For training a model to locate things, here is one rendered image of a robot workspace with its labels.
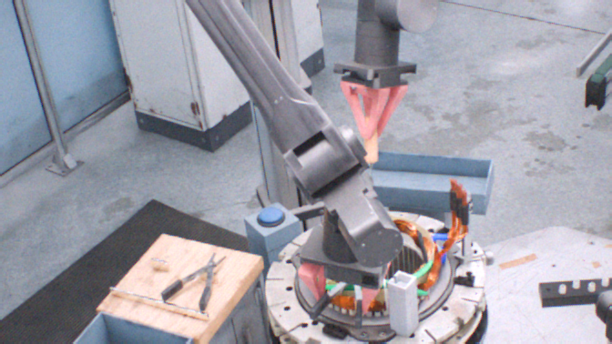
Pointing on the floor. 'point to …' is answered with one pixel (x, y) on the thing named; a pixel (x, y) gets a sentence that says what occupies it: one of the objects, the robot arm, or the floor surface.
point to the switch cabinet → (193, 70)
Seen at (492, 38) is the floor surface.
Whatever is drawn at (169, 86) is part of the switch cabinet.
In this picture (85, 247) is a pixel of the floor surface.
